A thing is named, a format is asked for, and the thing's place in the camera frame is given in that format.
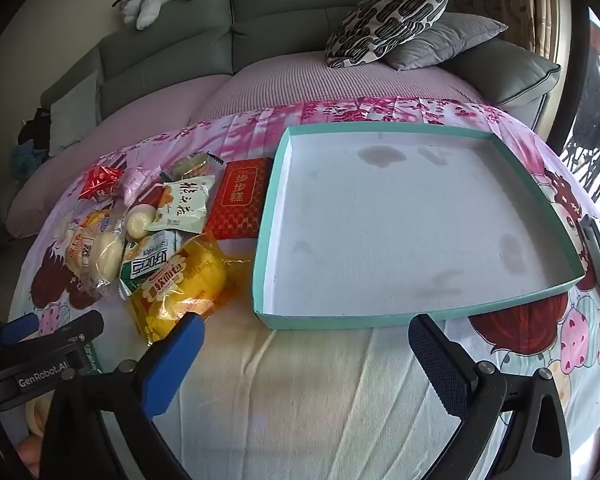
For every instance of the dark cloth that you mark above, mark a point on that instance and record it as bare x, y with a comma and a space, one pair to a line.
35, 127

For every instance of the green white biscuit packet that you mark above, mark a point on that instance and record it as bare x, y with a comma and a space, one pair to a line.
147, 260

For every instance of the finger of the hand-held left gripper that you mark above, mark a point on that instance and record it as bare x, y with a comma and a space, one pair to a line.
20, 329
80, 330

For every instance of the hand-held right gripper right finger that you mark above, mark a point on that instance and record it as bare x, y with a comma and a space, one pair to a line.
440, 370

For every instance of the small green pastry packet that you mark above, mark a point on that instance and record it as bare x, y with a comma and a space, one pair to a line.
192, 166

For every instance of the clear steamed cake packet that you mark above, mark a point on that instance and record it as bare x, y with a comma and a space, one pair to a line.
92, 255

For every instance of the black white patterned pillow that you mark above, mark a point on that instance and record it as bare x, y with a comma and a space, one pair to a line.
390, 20

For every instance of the dark window frame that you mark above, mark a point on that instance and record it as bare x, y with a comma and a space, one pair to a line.
575, 60

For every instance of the red packet white stripe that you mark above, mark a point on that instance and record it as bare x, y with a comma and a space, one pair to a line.
152, 199

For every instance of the plain grey pillow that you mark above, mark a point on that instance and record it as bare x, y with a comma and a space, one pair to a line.
445, 40

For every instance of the red shiny candy packet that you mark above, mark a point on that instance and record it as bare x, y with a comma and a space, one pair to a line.
99, 182

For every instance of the teal cardboard box tray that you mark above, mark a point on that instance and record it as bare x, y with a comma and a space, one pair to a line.
405, 220

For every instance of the yellow bread packet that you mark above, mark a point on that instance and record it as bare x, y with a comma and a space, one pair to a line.
200, 272

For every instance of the cream pudding cup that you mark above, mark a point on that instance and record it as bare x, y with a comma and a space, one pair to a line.
139, 222

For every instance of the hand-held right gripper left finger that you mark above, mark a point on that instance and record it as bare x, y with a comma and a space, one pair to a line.
176, 365

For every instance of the red patterned snack packet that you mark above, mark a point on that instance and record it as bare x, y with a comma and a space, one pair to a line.
240, 195

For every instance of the printed cartoon blanket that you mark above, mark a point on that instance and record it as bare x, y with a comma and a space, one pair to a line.
305, 385

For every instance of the pink snack packet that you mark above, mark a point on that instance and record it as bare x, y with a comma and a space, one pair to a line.
132, 182

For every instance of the pale grey cushion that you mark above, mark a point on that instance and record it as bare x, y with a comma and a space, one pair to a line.
72, 110

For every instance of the teal cloth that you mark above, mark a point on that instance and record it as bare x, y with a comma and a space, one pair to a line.
25, 157

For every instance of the black folding chair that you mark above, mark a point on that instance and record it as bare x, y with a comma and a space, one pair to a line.
592, 125

